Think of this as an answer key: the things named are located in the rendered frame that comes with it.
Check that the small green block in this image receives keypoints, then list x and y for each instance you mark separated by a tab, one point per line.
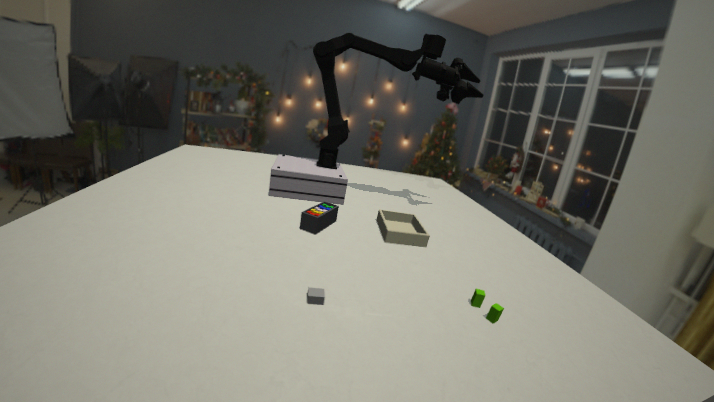
477	298
494	313

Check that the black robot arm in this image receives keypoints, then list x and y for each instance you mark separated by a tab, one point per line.
405	60

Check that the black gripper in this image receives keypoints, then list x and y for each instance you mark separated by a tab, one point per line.
452	75

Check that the beige rectangular tray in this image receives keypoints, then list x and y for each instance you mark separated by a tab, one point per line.
402	228

